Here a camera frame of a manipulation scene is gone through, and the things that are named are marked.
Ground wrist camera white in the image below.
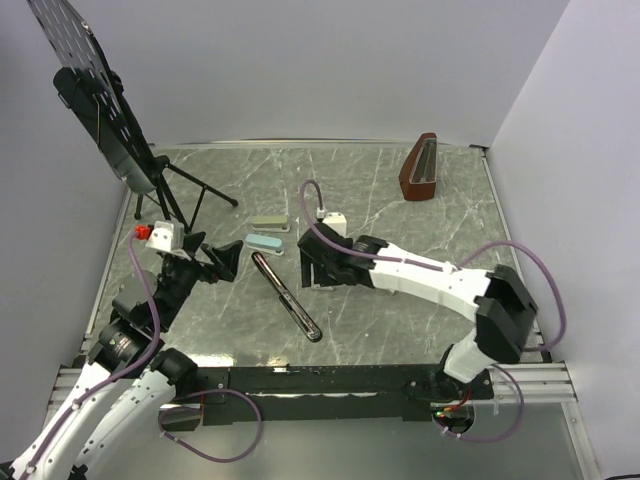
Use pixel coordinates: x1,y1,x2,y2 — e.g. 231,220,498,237
316,207,347,237
134,221,185,254

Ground blue stapler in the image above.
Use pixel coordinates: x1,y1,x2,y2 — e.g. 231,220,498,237
245,233,284,256

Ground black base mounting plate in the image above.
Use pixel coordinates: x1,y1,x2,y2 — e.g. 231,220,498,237
170,364,494,426

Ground beige stapler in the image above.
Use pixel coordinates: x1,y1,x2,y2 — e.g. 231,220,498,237
250,215,290,233

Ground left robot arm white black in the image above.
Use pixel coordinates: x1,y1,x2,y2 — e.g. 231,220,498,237
1,222,243,479

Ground black tripod stand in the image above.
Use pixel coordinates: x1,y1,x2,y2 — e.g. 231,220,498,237
133,155,239,233

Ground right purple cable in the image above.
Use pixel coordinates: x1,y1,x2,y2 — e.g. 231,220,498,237
298,179,566,354

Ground black perforated panel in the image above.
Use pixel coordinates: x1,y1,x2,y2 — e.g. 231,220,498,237
28,1,158,194

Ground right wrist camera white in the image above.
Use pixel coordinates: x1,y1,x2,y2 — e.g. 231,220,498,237
316,207,347,237

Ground brown wooden metronome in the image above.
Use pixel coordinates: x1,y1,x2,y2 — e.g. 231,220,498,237
398,132,438,202

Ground aluminium rail frame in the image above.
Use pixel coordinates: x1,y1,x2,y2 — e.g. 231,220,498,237
46,363,578,415

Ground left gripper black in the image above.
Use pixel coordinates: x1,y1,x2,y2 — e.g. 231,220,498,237
156,231,242,329

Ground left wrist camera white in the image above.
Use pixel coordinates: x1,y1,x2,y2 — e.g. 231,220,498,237
134,221,185,254

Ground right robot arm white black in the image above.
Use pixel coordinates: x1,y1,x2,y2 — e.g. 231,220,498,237
297,223,538,398

